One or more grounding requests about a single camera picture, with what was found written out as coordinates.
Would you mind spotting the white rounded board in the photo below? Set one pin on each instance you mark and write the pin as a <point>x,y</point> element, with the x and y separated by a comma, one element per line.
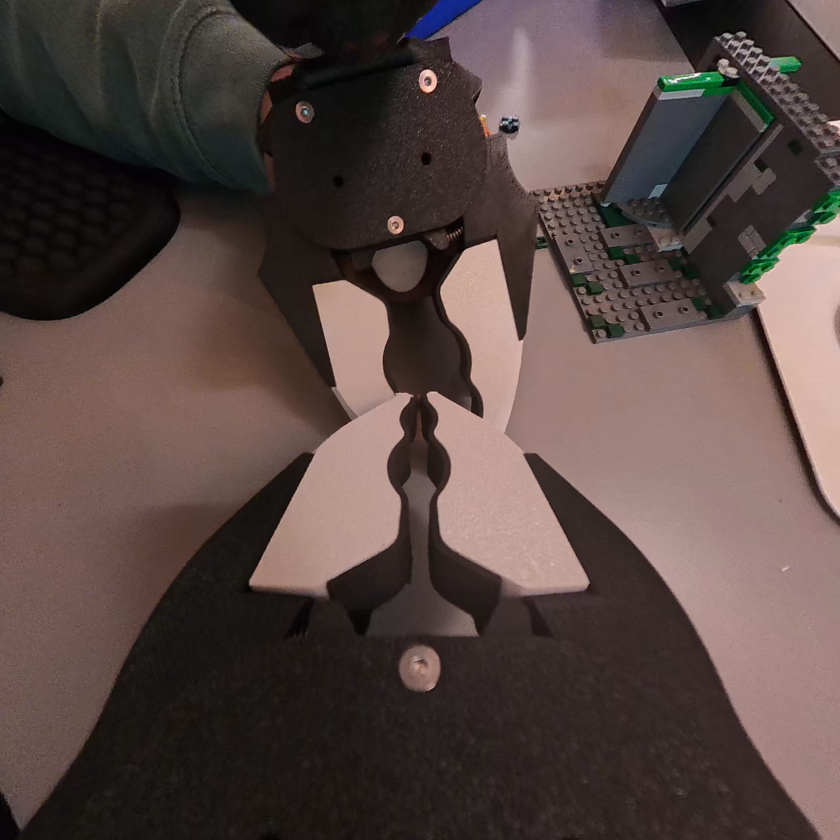
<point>814,361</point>

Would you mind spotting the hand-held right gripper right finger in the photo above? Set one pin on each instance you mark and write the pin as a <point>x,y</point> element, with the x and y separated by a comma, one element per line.
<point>505,518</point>

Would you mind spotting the person's left forearm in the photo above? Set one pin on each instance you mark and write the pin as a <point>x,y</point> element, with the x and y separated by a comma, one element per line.
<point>131,85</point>

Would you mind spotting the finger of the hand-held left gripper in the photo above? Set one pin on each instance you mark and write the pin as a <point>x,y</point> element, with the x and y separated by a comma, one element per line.
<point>351,341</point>
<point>492,328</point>

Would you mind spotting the scatter of small loose bricks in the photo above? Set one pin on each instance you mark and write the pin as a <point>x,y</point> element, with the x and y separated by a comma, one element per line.
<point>508,124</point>

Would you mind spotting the grey brick building model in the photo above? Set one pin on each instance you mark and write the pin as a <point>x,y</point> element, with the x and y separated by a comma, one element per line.
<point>656,275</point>

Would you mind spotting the blue plastic bin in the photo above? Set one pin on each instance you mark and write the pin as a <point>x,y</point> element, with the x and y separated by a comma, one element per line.
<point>433,19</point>

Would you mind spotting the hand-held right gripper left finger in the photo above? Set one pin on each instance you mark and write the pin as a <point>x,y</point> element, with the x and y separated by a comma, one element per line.
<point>328,518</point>

